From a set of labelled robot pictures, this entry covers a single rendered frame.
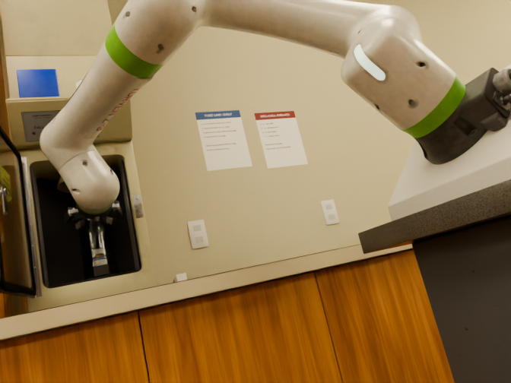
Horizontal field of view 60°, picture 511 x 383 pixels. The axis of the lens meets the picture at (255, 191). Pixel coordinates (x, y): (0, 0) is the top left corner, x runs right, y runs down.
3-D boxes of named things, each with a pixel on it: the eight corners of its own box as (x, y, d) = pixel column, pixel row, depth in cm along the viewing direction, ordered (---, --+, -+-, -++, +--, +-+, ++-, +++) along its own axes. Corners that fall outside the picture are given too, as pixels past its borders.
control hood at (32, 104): (14, 150, 124) (11, 117, 126) (132, 140, 136) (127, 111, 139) (7, 133, 113) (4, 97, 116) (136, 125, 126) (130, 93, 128)
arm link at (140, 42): (220, 5, 85) (172, -46, 82) (196, 21, 74) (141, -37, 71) (167, 67, 95) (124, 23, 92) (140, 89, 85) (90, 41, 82)
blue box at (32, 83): (23, 115, 127) (20, 87, 129) (61, 113, 131) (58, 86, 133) (19, 99, 118) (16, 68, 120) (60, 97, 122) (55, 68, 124)
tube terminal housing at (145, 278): (42, 322, 136) (16, 96, 153) (148, 299, 148) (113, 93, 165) (33, 319, 113) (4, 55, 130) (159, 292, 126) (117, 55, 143)
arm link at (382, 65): (461, 67, 82) (385, -2, 79) (473, 99, 70) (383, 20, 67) (407, 115, 90) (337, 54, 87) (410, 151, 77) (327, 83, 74)
